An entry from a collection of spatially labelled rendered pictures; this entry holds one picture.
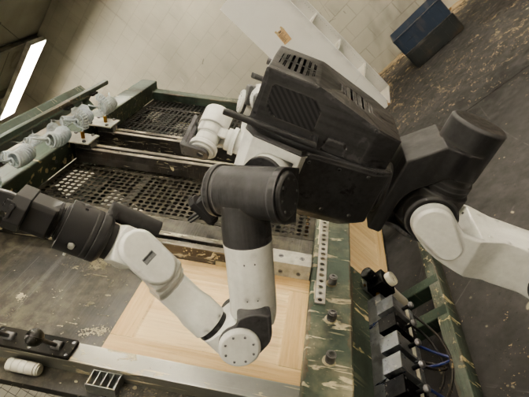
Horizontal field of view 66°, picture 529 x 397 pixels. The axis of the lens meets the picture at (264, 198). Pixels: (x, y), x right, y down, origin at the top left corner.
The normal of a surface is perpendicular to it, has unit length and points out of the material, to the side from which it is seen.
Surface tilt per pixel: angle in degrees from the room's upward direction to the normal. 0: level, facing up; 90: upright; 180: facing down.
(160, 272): 94
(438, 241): 90
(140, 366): 53
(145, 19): 90
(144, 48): 90
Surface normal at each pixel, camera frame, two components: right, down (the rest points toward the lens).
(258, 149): -0.28, 0.46
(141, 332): 0.07, -0.85
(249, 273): 0.07, 0.28
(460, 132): -0.77, 0.12
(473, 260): 0.26, 0.56
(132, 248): 0.52, -0.17
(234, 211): -0.48, 0.28
